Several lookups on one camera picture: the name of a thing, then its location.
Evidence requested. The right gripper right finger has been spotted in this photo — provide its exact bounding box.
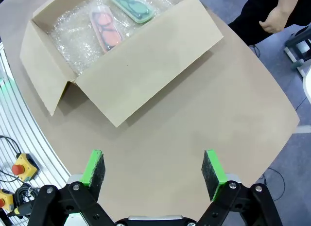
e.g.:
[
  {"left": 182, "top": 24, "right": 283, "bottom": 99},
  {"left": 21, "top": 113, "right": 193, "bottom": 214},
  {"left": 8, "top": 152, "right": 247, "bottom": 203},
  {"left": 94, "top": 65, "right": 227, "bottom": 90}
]
[{"left": 198, "top": 150, "right": 284, "bottom": 226}]

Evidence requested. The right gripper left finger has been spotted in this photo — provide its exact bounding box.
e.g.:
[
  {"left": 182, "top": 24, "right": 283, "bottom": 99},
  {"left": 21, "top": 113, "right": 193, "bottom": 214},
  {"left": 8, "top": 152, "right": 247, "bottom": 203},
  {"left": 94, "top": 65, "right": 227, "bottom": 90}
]
[{"left": 28, "top": 149, "right": 115, "bottom": 226}]

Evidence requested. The clear case with red glasses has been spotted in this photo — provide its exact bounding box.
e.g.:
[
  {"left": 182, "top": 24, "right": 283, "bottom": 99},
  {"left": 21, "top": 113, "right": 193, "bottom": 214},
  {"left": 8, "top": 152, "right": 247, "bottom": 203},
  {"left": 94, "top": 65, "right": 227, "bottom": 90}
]
[{"left": 88, "top": 4, "right": 126, "bottom": 53}]

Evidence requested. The green case with glasses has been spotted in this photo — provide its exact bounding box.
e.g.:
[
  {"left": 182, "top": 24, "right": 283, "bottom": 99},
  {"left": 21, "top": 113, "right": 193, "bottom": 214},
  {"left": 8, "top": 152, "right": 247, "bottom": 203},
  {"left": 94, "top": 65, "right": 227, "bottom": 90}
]
[{"left": 106, "top": 0, "right": 157, "bottom": 24}]

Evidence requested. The person's right forearm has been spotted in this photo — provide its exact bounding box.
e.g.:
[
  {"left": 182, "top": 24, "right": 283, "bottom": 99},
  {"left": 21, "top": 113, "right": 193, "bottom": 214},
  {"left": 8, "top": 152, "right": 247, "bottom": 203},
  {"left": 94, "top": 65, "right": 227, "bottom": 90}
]
[{"left": 280, "top": 0, "right": 311, "bottom": 20}]

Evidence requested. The person's right hand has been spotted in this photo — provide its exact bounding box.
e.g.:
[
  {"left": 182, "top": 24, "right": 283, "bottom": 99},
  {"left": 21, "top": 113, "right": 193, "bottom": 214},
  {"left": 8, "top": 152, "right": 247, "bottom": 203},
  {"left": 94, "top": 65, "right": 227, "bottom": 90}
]
[{"left": 259, "top": 1, "right": 291, "bottom": 34}]

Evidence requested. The yellow emergency stop button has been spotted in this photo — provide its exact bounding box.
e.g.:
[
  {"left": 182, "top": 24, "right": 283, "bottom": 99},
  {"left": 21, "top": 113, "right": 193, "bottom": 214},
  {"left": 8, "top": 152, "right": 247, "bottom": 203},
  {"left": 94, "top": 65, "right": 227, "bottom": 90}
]
[
  {"left": 11, "top": 153, "right": 38, "bottom": 183},
  {"left": 0, "top": 189, "right": 15, "bottom": 212}
]

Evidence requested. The white ribbed mounting platform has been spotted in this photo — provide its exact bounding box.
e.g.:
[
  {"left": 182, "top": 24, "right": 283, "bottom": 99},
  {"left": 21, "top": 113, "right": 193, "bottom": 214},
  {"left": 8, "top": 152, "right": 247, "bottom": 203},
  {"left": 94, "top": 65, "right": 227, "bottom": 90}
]
[{"left": 0, "top": 36, "right": 73, "bottom": 226}]

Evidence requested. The large open cardboard box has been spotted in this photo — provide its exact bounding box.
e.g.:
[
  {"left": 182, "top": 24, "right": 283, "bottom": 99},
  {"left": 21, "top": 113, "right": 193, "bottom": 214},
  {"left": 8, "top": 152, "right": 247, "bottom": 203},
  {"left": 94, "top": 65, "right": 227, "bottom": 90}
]
[{"left": 19, "top": 0, "right": 224, "bottom": 128}]

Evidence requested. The clear bubble wrap sheet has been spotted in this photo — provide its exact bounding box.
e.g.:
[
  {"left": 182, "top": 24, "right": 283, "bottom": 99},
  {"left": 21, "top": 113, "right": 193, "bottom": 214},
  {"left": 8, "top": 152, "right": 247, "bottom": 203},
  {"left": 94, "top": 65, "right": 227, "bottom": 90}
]
[{"left": 47, "top": 0, "right": 192, "bottom": 77}]

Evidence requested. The person in black t-shirt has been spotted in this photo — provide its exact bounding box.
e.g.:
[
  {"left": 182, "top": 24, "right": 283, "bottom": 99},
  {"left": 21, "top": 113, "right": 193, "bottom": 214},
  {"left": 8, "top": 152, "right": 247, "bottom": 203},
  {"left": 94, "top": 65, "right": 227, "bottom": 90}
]
[{"left": 228, "top": 0, "right": 311, "bottom": 46}]

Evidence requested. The coiled black cable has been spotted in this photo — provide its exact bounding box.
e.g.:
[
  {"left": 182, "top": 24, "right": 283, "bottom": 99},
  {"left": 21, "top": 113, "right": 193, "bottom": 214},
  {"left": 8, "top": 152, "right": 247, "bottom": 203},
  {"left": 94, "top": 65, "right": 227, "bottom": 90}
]
[{"left": 14, "top": 183, "right": 41, "bottom": 203}]

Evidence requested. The black yellow handle tool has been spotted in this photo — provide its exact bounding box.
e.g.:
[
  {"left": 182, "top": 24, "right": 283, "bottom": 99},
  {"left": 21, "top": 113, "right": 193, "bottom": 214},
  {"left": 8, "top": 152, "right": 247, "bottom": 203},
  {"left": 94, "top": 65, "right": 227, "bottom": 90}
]
[{"left": 7, "top": 203, "right": 34, "bottom": 217}]

